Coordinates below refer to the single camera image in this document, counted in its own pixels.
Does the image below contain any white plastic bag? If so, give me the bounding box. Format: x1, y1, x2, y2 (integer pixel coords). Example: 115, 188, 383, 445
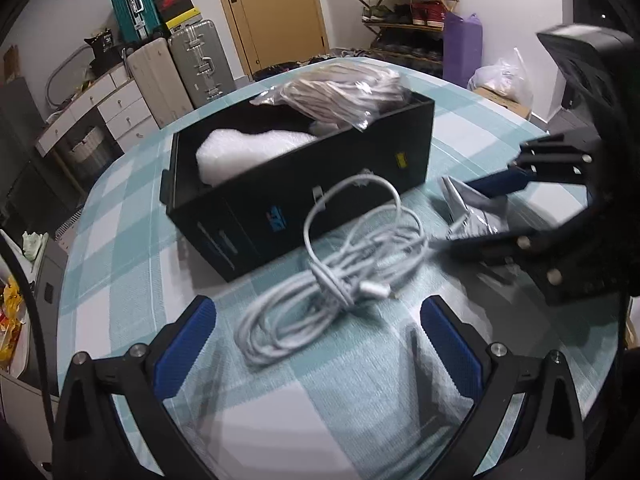
467, 47, 533, 106

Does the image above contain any silver suitcase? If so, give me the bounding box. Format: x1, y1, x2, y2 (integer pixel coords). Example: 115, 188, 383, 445
167, 19, 236, 108

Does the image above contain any silver foil bag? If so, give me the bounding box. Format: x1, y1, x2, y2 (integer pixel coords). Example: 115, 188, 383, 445
440, 176, 511, 242

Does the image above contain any black cable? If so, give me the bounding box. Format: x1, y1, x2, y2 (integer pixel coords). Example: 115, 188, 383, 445
0, 232, 56, 480

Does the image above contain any white bubble wrap bundle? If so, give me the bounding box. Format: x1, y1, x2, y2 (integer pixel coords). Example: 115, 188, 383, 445
196, 128, 321, 186

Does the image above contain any wooden door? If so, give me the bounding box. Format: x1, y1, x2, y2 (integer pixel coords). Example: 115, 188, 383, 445
209, 0, 331, 76

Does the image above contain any dark refrigerator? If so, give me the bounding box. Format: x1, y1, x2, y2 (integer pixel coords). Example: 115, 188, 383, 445
0, 77, 81, 226

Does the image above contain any teal suitcase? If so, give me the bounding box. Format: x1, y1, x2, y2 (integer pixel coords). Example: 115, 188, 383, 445
108, 0, 162, 46

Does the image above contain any grey laundry basket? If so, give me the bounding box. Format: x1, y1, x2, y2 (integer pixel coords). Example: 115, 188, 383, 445
64, 126, 113, 181

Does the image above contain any brown cardboard box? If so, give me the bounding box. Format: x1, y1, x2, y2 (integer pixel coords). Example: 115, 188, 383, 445
2, 45, 23, 83

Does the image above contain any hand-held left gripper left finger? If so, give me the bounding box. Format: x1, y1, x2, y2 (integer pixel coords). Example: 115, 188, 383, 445
52, 295, 221, 480

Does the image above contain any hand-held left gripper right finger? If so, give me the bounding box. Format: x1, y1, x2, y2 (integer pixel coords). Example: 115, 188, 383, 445
415, 295, 586, 480

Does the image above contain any white oval frame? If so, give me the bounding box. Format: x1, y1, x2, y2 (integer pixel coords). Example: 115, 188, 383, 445
46, 42, 96, 111

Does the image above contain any collection of racked shoes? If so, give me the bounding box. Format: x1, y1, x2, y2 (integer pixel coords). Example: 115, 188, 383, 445
347, 0, 451, 61

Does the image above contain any white cable bundle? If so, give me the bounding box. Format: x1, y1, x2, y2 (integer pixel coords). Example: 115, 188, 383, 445
235, 172, 431, 368

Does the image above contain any black storage box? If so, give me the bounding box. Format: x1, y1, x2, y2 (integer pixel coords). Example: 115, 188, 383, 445
161, 91, 435, 283

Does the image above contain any black bag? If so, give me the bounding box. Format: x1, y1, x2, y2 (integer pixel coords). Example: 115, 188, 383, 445
85, 29, 128, 73

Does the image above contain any clear bag of white cable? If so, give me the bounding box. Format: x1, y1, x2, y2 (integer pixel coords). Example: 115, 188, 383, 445
250, 62, 416, 136

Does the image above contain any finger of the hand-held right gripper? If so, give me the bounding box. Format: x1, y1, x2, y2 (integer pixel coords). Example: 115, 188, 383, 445
447, 200, 626, 306
467, 130, 606, 196

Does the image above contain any beige suitcase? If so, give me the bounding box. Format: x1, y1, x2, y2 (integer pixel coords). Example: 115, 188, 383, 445
126, 37, 193, 128

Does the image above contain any white dresser with drawers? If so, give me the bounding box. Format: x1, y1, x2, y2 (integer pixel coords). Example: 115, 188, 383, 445
35, 64, 156, 156

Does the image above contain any stack of shoe boxes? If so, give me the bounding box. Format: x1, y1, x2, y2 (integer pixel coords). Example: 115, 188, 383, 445
150, 0, 202, 31

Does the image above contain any purple fabric bag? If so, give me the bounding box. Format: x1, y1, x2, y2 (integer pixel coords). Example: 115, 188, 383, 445
442, 11, 484, 92

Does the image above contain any pale green object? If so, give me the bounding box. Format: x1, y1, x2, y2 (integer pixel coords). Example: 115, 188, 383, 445
22, 230, 50, 261

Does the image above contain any grey side cabinet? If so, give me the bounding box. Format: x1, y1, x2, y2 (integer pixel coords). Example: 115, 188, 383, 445
0, 237, 68, 376

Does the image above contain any yellow bag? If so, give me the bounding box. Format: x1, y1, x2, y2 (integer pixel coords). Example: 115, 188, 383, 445
0, 275, 23, 366

